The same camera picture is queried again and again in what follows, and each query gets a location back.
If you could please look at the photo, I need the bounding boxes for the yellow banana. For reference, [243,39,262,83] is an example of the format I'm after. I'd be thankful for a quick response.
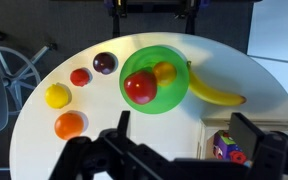
[186,60,247,107]

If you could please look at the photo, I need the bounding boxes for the small yellow orange fruit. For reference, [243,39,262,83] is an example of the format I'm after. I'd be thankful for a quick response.
[152,61,178,88]

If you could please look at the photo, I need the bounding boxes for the wooden tray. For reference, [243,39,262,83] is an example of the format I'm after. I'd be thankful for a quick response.
[196,117,288,162]

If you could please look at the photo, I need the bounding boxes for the small red fruit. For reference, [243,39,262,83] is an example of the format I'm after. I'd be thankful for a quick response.
[69,68,92,88]

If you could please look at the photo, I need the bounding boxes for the blue black bar clamp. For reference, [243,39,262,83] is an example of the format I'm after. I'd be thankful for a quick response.
[103,0,129,38]
[174,0,212,36]

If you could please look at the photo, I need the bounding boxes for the red apple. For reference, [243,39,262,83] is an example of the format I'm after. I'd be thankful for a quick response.
[123,70,158,106]

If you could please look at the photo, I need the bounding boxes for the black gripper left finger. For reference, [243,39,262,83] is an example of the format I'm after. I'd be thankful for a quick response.
[49,110,173,180]

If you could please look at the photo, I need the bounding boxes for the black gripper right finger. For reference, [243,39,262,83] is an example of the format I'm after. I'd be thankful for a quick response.
[228,112,288,180]

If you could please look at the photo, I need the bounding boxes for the purple red soft cube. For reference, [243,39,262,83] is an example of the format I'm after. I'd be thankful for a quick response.
[212,130,252,167]

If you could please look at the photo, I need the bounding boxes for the dark purple plum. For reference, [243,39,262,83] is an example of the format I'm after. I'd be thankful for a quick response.
[92,52,117,75]

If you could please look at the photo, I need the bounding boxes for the green plastic bowl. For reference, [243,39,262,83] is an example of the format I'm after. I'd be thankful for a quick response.
[118,45,190,115]

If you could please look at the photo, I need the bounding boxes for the yellow lemon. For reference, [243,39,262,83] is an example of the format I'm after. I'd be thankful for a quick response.
[44,83,71,110]

